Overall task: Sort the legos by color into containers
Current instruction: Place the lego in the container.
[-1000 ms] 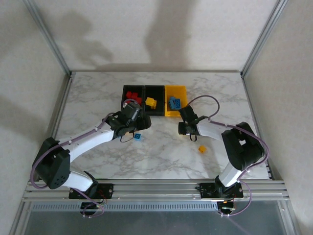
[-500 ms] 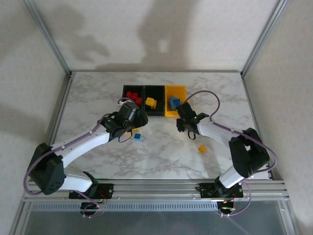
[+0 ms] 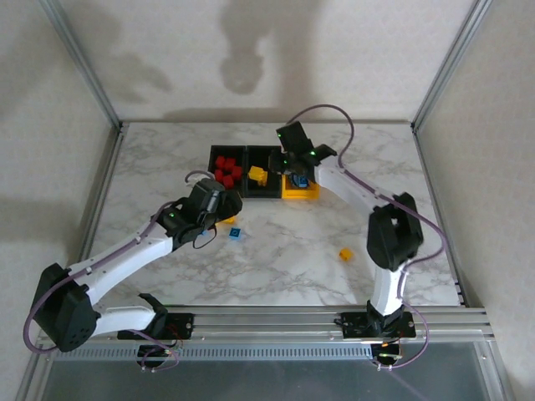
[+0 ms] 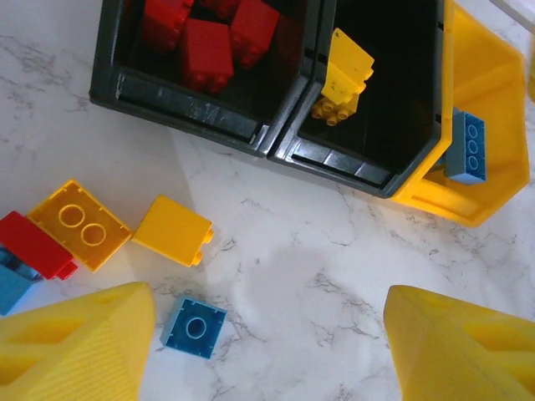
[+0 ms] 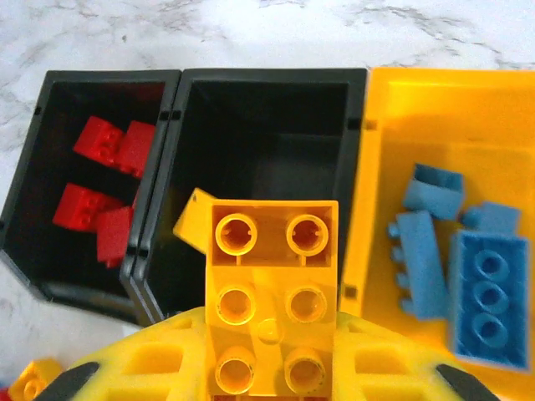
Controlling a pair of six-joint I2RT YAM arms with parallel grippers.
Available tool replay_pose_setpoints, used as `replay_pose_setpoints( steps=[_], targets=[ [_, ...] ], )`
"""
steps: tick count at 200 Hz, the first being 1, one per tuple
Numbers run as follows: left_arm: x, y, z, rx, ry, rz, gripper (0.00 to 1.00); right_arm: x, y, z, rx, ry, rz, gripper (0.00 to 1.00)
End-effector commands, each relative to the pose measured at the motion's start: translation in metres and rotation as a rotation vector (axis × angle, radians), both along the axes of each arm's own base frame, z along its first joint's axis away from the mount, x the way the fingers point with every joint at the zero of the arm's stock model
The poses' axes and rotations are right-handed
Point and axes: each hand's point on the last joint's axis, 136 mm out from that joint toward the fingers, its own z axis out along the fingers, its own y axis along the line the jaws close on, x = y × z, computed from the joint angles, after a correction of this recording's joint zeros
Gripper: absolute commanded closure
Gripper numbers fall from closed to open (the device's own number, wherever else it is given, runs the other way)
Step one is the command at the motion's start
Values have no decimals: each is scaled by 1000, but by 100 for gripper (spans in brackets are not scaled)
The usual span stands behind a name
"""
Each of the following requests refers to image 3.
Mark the long blue lego brick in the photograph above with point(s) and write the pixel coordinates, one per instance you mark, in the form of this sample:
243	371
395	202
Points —
304	181

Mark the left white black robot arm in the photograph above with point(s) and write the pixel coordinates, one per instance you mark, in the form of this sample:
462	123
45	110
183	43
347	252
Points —
134	252

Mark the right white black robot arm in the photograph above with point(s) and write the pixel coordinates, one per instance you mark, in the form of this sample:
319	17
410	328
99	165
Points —
342	184

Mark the flat blue lego brick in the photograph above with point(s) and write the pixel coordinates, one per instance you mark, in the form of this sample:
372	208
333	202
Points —
235	233

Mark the black plastic bin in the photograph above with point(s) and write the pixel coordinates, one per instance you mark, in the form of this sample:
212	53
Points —
259	192
215	151

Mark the yellow plastic bin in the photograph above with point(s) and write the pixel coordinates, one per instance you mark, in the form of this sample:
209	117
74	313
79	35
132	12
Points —
297	193

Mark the grey metal panel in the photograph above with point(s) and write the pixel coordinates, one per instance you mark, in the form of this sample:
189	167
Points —
267	382

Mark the aluminium side rail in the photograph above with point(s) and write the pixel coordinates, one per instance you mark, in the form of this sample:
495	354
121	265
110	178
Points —
102	188
431	188

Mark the aluminium base rail beam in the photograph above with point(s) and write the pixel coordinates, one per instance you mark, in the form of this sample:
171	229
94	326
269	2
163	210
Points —
267	326

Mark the aluminium frame post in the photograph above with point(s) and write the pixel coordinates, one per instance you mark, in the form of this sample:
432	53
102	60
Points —
450	62
83	62

